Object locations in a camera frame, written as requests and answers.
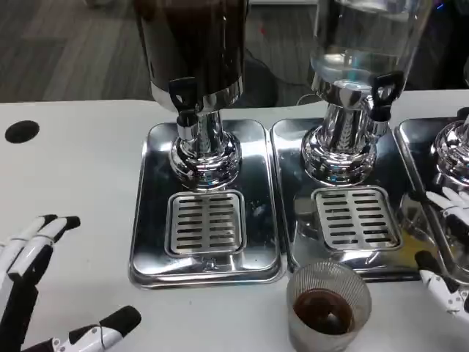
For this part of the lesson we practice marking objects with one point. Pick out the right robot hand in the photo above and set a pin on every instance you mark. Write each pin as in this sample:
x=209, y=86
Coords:
x=439, y=289

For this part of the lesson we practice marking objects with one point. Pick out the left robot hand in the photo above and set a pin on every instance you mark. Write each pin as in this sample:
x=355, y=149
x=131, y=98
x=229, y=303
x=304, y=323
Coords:
x=22, y=264

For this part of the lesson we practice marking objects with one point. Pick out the clear ribbed glass cup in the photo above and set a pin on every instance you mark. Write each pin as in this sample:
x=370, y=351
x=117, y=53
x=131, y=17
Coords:
x=326, y=315

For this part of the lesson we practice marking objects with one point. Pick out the slotted steel drip grid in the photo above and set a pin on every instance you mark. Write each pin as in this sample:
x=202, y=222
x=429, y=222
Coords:
x=355, y=218
x=205, y=223

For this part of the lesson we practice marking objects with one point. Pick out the black round counter hole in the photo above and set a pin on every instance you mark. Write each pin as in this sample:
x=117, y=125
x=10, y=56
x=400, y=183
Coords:
x=22, y=131

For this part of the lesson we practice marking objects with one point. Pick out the steel tray under clear dispenser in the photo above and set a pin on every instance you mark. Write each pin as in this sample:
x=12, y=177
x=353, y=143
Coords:
x=293, y=165

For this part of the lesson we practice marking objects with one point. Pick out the steel tray under dark dispenser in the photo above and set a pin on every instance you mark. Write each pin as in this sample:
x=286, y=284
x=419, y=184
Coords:
x=256, y=220

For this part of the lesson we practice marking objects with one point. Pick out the black tap lever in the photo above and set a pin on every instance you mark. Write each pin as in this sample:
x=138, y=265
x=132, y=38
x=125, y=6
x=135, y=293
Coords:
x=386, y=88
x=182, y=91

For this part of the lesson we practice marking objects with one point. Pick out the clear water drink dispenser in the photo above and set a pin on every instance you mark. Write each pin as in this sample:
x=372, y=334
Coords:
x=355, y=36

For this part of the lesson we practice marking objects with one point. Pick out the black round floor base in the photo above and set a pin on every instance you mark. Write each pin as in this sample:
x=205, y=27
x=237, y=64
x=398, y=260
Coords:
x=260, y=91

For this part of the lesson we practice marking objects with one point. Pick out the dark coffee drink dispenser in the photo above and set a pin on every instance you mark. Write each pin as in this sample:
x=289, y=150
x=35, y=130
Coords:
x=190, y=40

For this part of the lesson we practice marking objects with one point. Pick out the chrome dispenser pedestal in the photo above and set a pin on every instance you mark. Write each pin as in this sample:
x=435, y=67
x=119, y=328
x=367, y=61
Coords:
x=454, y=146

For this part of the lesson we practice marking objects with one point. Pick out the steel tray under chrome pedestal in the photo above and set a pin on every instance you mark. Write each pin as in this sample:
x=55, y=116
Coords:
x=414, y=146

